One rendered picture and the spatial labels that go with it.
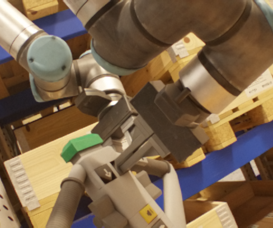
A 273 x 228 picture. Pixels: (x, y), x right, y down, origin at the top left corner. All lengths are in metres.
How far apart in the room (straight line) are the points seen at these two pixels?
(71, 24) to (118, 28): 1.07
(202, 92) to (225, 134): 1.08
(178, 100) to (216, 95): 0.06
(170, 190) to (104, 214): 0.22
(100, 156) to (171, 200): 0.19
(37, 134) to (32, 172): 1.30
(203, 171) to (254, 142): 0.33
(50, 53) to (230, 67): 0.37
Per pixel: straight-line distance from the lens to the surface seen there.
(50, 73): 0.65
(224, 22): 0.41
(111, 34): 0.47
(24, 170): 1.30
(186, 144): 0.49
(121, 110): 0.68
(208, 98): 0.46
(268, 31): 0.44
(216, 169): 1.54
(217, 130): 1.51
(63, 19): 1.54
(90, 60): 0.81
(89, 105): 0.71
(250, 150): 1.65
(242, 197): 2.95
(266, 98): 1.70
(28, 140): 2.57
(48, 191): 1.29
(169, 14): 0.41
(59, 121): 2.59
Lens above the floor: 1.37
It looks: 4 degrees up
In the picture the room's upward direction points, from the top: 25 degrees counter-clockwise
